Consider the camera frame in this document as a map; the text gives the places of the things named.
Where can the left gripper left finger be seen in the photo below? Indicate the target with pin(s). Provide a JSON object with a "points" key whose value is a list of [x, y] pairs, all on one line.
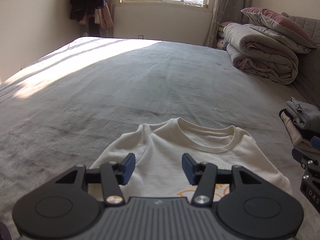
{"points": [[110, 176]]}

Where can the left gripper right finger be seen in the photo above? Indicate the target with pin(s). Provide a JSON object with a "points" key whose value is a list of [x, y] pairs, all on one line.
{"points": [[205, 176]]}

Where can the white cream sweatshirt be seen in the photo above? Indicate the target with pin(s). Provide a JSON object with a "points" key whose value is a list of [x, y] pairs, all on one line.
{"points": [[159, 148]]}

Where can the hanging dark clothes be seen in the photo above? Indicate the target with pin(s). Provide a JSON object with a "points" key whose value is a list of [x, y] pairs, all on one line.
{"points": [[94, 16]]}

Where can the folded beige garment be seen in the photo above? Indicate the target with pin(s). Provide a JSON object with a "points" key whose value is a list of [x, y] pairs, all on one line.
{"points": [[296, 137]]}

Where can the folded black garment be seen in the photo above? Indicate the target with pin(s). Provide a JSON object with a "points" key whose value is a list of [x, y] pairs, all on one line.
{"points": [[306, 134]]}

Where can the folded grey garment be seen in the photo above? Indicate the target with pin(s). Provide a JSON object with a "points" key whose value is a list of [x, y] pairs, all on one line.
{"points": [[305, 115]]}

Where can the grey bed blanket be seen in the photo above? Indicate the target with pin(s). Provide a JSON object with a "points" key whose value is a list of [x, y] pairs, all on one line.
{"points": [[68, 106]]}

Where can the grey quilted headboard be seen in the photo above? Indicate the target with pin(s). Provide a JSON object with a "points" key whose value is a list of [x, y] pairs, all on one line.
{"points": [[307, 80]]}

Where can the folded grey pink quilt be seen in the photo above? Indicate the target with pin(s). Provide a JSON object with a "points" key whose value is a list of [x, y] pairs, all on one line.
{"points": [[259, 51]]}

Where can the pink grey pillow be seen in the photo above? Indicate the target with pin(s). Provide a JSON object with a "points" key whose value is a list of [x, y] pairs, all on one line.
{"points": [[280, 28]]}

